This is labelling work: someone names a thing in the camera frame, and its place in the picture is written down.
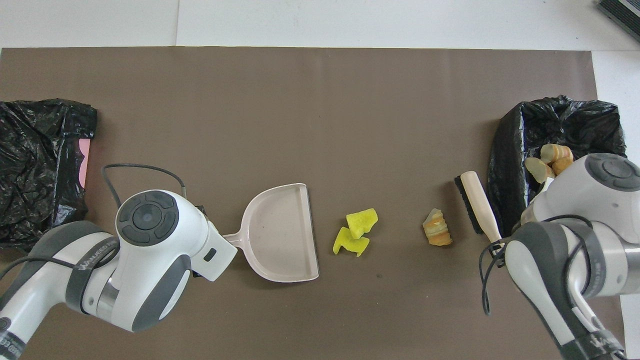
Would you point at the beige hand brush black bristles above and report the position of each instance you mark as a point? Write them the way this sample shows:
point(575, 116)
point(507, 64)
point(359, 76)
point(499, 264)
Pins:
point(477, 195)

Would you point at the striped croissant piece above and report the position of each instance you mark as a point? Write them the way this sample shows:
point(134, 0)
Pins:
point(556, 151)
point(437, 230)

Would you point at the pale bread chunk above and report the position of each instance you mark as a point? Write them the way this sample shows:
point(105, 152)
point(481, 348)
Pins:
point(537, 170)

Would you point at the brown bread roll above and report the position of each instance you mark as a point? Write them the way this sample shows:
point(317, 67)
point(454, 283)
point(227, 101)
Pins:
point(562, 166)

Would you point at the yellow sponge piece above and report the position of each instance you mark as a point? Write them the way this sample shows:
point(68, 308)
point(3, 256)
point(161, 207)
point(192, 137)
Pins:
point(347, 246)
point(362, 221)

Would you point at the beige plastic dustpan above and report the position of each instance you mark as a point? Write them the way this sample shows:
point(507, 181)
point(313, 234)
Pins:
point(280, 240)

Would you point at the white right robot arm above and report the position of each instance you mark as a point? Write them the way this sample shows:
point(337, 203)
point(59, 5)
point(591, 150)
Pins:
point(600, 200)

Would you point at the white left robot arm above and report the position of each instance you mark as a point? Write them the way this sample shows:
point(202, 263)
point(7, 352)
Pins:
point(150, 250)

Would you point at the black bagged trash bin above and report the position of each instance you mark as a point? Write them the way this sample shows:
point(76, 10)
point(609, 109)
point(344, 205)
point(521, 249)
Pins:
point(515, 150)

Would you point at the black bagged pink bin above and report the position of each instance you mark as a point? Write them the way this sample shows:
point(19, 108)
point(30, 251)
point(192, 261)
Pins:
point(30, 160)

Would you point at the brown table mat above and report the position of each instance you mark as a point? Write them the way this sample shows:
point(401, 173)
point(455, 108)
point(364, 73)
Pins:
point(320, 100)

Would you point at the dark ribbed device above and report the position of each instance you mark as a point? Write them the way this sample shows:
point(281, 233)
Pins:
point(622, 12)

